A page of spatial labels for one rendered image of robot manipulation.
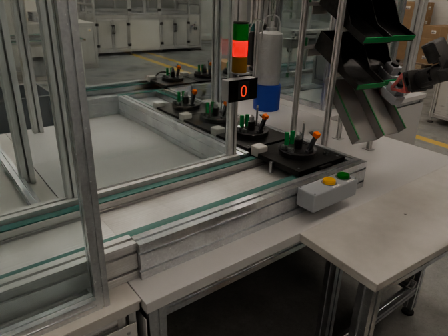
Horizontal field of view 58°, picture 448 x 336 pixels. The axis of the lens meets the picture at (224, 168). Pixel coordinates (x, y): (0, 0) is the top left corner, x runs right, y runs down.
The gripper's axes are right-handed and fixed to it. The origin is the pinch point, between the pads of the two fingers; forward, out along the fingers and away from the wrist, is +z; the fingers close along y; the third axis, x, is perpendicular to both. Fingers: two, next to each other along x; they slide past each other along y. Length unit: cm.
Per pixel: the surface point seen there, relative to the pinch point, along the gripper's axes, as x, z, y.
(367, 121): 8.2, 21.4, -4.9
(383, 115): 6.3, 24.0, -16.8
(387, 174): 29.9, 20.0, -8.8
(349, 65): -14.1, 20.3, -0.2
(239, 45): -21, 12, 50
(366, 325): 64, -12, 43
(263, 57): -42, 92, -10
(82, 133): 6, -21, 106
